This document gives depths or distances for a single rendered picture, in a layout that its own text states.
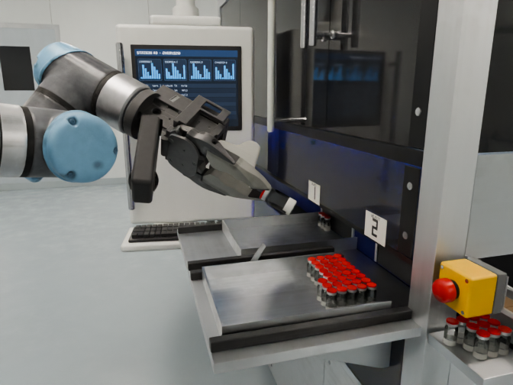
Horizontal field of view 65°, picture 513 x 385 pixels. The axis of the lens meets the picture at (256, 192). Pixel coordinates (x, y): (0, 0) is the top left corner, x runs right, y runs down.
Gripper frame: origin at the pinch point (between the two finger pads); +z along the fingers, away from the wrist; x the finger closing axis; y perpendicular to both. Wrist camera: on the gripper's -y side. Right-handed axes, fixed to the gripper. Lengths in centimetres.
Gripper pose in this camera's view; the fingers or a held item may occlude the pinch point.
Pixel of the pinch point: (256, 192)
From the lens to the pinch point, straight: 53.0
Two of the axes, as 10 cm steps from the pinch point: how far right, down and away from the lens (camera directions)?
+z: 8.6, 4.9, -1.2
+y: 4.6, -6.8, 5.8
